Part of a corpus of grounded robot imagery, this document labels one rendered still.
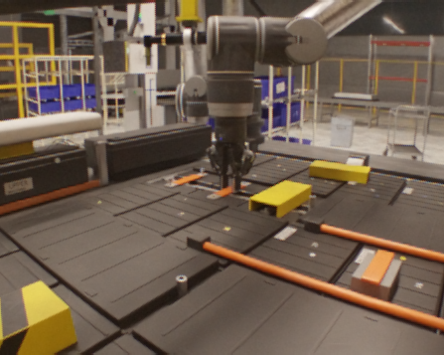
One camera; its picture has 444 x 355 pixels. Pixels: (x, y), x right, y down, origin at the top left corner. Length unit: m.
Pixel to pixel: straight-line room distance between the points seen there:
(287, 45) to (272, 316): 0.56
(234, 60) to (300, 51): 0.14
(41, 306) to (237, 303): 0.22
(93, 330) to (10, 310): 0.09
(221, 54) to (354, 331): 0.59
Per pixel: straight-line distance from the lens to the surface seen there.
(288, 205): 0.73
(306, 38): 0.80
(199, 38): 1.26
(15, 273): 0.56
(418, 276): 0.55
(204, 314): 0.41
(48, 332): 0.38
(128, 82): 3.65
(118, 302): 0.44
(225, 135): 0.79
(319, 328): 0.40
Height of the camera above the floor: 1.26
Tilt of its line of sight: 16 degrees down
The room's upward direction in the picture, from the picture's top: straight up
